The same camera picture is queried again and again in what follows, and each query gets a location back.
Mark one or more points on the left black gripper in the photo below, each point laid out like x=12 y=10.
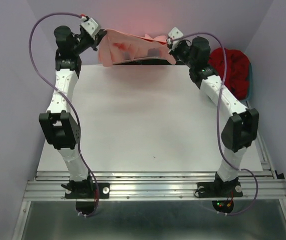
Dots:
x=94 y=41

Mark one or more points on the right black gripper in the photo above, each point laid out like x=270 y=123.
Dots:
x=175 y=50

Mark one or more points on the pink skirt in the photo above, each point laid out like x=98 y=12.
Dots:
x=115 y=45

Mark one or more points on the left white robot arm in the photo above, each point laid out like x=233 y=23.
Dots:
x=60 y=123

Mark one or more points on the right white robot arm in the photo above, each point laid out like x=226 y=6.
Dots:
x=236 y=124

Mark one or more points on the red skirt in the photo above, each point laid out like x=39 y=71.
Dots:
x=236 y=70

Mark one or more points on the teal plastic basket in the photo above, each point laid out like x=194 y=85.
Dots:
x=250 y=81

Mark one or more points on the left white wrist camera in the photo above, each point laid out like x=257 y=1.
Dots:
x=90 y=25

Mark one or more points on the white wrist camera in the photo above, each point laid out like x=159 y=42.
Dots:
x=174 y=36
x=90 y=25

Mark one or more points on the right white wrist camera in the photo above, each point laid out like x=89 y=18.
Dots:
x=174 y=36

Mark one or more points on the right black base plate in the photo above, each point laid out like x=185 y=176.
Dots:
x=218 y=190

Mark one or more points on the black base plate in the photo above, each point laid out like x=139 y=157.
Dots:
x=218 y=190
x=100 y=191

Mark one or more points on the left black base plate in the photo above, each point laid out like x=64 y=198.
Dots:
x=100 y=191

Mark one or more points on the aluminium rail frame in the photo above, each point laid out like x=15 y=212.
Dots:
x=155 y=198

